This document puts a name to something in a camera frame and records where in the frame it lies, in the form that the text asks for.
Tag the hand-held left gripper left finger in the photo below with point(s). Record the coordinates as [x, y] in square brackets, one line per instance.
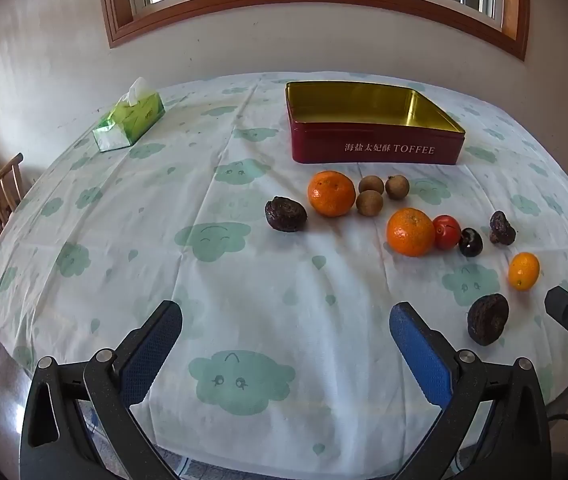
[148, 355]

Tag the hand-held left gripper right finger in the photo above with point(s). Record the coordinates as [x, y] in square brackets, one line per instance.
[424, 355]

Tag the small oval orange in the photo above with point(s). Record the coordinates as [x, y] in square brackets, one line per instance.
[524, 271]

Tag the dark wrinkled passion fruit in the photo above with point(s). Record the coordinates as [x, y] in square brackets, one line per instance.
[487, 319]
[285, 214]

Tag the small dark wrinkled fruit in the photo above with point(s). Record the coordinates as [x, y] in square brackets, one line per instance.
[502, 227]

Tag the dark cherry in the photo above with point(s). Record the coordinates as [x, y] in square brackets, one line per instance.
[470, 241]

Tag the mandarin orange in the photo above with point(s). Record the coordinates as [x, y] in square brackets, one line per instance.
[331, 193]
[410, 232]

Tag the red cherry tomato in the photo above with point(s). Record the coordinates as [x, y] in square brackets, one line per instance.
[447, 231]

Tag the brown longan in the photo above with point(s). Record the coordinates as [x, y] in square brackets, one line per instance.
[369, 203]
[371, 184]
[397, 186]

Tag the red and gold tin box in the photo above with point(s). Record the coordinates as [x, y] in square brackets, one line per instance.
[364, 152]

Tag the green tissue box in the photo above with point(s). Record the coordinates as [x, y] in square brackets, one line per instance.
[133, 120]

